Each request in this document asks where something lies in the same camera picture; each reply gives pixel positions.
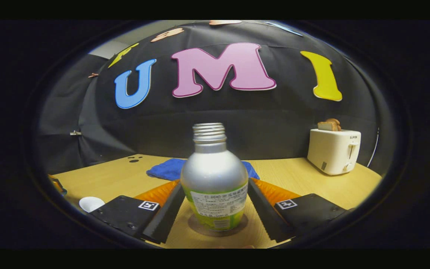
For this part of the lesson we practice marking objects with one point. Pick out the bread slice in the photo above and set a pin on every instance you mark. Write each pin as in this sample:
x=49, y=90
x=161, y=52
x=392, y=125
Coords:
x=329, y=125

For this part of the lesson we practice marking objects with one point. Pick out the teal teacup white inside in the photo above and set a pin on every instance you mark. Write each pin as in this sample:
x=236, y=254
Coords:
x=91, y=203

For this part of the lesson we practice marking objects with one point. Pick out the blue towel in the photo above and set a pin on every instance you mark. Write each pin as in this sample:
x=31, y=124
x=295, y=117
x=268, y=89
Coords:
x=166, y=170

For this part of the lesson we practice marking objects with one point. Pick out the metal backdrop clip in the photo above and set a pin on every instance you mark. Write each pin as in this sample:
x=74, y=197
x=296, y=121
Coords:
x=75, y=133

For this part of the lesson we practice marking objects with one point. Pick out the round brown coaster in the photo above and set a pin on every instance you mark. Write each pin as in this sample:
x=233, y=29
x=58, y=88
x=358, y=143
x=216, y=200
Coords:
x=196, y=228

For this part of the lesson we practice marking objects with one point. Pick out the silver water bottle green label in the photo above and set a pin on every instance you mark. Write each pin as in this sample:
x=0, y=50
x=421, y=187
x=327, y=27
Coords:
x=213, y=168

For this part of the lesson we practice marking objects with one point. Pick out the white toaster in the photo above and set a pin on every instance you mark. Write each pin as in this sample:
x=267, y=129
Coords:
x=331, y=151

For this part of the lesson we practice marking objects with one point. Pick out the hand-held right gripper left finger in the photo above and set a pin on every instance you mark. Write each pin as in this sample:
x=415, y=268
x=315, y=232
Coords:
x=168, y=216

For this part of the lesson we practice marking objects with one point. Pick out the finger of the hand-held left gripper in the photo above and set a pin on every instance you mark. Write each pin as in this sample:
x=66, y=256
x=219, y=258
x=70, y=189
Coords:
x=57, y=186

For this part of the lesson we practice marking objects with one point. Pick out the black backdrop cloth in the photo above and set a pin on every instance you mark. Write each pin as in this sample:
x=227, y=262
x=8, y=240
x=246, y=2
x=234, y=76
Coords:
x=237, y=119

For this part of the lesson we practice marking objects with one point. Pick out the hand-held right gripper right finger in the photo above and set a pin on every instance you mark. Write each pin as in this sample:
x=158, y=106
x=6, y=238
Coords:
x=263, y=213

